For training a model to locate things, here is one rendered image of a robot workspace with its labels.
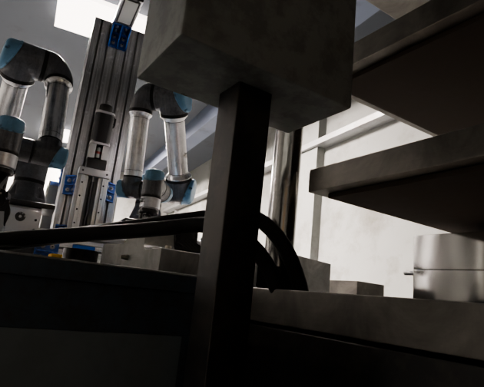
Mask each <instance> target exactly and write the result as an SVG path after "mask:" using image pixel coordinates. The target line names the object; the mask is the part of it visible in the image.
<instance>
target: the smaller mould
mask: <svg viewBox="0 0 484 387"><path fill-rule="evenodd" d="M330 293H345V294H357V295H368V296H384V285H380V284H375V283H366V282H361V281H351V280H330Z"/></svg>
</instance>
